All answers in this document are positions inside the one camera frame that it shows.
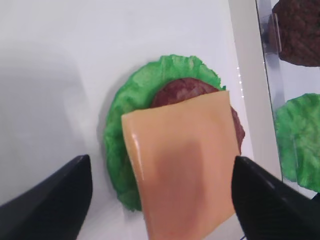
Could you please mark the green lettuce leaf on tray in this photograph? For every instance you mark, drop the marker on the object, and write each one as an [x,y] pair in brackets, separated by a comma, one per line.
[137,93]

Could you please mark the clear holder middle right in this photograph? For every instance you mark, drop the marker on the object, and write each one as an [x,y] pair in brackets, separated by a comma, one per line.
[270,34]

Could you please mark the brown meat patty on tray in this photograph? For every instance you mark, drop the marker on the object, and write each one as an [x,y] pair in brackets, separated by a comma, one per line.
[183,89]

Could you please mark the long clear rail right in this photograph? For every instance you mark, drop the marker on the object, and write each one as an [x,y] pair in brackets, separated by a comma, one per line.
[272,66]

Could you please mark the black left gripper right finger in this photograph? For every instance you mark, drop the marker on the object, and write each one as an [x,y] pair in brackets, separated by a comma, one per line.
[268,209]

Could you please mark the orange cheese slice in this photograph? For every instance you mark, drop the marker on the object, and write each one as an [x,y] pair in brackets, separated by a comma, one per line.
[182,156]

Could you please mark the standing green lettuce leaf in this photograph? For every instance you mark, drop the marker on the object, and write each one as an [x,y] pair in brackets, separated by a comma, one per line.
[297,130]

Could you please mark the standing brown meat patty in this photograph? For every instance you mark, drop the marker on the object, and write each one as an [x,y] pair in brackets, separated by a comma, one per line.
[298,23]

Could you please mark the white metal tray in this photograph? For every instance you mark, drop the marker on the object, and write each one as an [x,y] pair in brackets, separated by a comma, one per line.
[62,61]

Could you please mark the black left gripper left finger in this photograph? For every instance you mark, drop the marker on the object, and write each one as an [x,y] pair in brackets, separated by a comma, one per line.
[55,209]

